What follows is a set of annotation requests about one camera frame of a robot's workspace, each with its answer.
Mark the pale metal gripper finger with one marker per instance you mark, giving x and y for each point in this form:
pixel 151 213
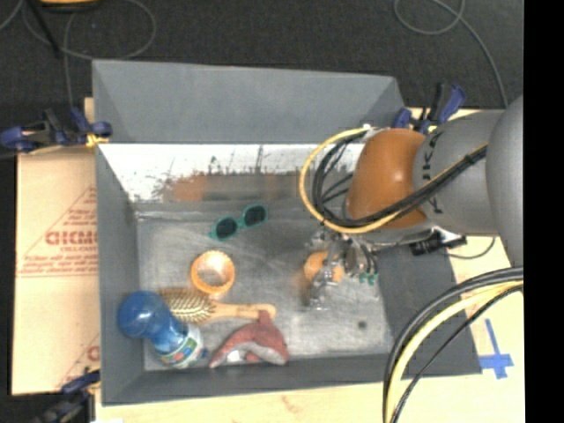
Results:
pixel 327 276
pixel 317 299

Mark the orange round fruit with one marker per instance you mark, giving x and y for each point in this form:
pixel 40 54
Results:
pixel 312 266

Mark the red-brown toy dolphin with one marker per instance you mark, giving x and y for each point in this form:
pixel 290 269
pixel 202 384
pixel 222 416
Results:
pixel 264 339

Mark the teal sunglasses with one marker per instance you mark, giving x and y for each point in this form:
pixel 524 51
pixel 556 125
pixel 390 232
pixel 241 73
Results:
pixel 227 227

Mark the wooden hairbrush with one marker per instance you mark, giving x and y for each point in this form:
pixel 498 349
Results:
pixel 194 306

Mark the blue plastic bottle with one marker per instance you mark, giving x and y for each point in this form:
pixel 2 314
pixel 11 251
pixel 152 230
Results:
pixel 143 317

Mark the grey metal bin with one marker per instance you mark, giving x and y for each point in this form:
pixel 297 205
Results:
pixel 247 108

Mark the brown cardboard board red print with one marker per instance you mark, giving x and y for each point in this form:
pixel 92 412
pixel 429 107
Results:
pixel 53 289

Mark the black cylinder on white bracket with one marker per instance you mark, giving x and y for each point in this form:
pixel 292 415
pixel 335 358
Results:
pixel 425 246

